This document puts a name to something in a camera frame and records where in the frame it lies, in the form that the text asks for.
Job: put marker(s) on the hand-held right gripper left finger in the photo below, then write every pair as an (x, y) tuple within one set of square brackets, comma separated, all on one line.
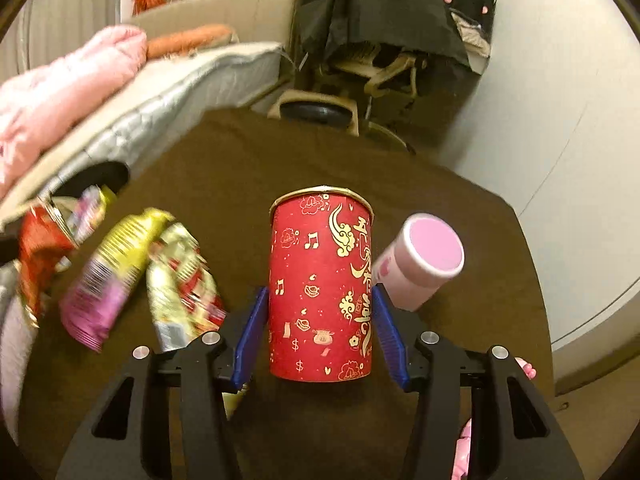
[(250, 340)]

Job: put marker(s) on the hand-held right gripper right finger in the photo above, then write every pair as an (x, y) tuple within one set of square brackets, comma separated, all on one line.
[(392, 340)]

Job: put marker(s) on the red cylindrical can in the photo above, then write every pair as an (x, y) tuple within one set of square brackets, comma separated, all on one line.
[(320, 285)]

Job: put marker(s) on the pink-lidded white cup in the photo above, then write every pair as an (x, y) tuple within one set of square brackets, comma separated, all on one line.
[(425, 255)]

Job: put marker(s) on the gold foil snack packet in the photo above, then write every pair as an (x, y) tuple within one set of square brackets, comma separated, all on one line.
[(175, 285)]

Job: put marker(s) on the yellow snack packet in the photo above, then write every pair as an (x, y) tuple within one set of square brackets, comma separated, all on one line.
[(110, 270)]

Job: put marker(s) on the red snack packet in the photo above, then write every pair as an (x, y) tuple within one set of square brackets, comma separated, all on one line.
[(40, 260)]

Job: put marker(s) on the pale yellow wrapper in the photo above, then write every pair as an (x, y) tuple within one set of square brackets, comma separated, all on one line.
[(234, 402)]

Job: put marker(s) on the pink cloth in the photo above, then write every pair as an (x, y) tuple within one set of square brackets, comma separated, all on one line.
[(462, 447)]

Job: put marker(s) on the black round pan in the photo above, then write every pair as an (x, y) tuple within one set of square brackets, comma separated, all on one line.
[(310, 111)]

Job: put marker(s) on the cardboard box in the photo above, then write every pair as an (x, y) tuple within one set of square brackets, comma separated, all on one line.
[(300, 95)]

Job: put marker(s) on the white quilted mattress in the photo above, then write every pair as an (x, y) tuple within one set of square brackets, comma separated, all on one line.
[(175, 100)]

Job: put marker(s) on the beige office chair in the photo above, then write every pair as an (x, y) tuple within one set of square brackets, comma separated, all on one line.
[(395, 67)]

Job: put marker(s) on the pink blanket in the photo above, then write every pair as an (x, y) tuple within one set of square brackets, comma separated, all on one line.
[(65, 95)]

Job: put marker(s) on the orange cushion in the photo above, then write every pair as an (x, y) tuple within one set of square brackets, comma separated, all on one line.
[(190, 37)]

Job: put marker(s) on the beige padded headboard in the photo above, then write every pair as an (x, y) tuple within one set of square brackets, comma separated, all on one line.
[(240, 10)]

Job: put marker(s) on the dark grey clothing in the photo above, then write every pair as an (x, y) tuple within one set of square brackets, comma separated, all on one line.
[(375, 5)]

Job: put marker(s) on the small red lantern ornament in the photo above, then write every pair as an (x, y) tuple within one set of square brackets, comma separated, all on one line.
[(147, 2)]

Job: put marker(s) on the beige curtain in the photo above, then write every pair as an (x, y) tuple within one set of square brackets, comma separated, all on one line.
[(70, 10)]

